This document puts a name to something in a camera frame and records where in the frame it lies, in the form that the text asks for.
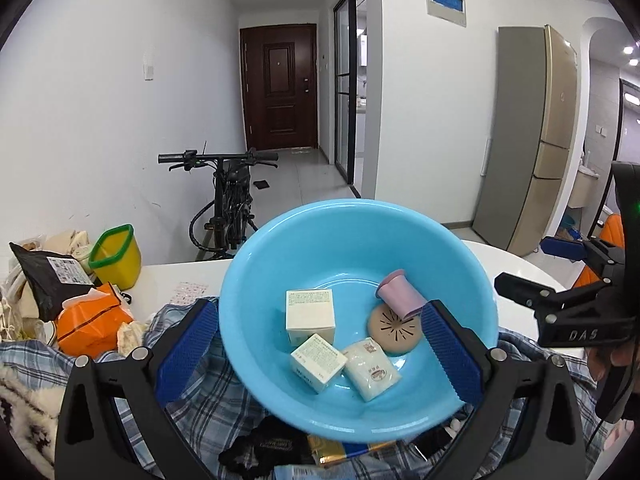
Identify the orange chair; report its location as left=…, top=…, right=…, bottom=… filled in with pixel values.
left=572, top=212, right=626, bottom=291

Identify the gold foil wrapper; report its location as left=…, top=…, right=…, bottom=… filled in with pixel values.
left=306, top=435, right=351, bottom=466

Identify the blue plaid shirt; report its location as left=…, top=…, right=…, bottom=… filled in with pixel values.
left=0, top=297, right=616, bottom=480

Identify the yellow container with green rim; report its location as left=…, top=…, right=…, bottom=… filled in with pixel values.
left=88, top=224, right=142, bottom=291

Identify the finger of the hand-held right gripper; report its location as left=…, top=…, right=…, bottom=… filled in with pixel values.
left=494, top=272, right=609, bottom=326
left=540, top=236, right=624, bottom=271

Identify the dark brown door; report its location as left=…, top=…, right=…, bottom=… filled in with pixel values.
left=239, top=23, right=319, bottom=152

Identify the black bag with white label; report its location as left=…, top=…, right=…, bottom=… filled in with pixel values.
left=9, top=242, right=97, bottom=322

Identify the crumpled beige tissue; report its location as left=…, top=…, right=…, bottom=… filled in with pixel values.
left=116, top=321, right=148, bottom=353

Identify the orange tissue box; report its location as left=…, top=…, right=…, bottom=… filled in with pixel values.
left=56, top=282, right=135, bottom=358

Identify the white printed card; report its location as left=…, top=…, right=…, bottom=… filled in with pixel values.
left=172, top=281, right=208, bottom=306

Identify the grey gold refrigerator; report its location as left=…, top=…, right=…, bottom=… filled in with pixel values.
left=472, top=24, right=581, bottom=258

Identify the blue plastic basin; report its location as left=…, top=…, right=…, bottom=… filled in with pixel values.
left=219, top=200, right=501, bottom=445

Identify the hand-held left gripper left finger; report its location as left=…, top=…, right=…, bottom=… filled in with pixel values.
left=54, top=297, right=221, bottom=480

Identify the small white carton box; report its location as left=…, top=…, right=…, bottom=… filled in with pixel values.
left=290, top=333, right=348, bottom=393

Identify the tan round perforated disc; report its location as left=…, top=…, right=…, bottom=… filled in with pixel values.
left=367, top=304, right=422, bottom=356

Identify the black bicycle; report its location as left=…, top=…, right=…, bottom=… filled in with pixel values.
left=158, top=147, right=279, bottom=261

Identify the large white carton box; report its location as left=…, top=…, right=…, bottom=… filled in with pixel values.
left=285, top=288, right=336, bottom=347

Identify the pink plastic cup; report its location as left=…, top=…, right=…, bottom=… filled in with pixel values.
left=376, top=269, right=428, bottom=318

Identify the black glove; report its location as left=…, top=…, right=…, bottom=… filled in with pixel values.
left=218, top=415, right=313, bottom=478

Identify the white tissue pack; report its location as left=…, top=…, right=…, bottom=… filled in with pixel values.
left=342, top=338, right=403, bottom=403

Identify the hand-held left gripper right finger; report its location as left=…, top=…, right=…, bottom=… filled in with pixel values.
left=420, top=299, right=601, bottom=480

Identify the black framed glass sliding door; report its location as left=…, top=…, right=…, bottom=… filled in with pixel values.
left=332, top=0, right=368, bottom=198

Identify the white black fuzzy blanket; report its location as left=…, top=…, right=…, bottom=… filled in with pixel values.
left=0, top=360, right=68, bottom=480

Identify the person's right hand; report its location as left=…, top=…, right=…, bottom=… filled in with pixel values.
left=587, top=345, right=640, bottom=386

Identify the light blue packet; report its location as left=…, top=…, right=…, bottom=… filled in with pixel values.
left=274, top=464, right=351, bottom=480

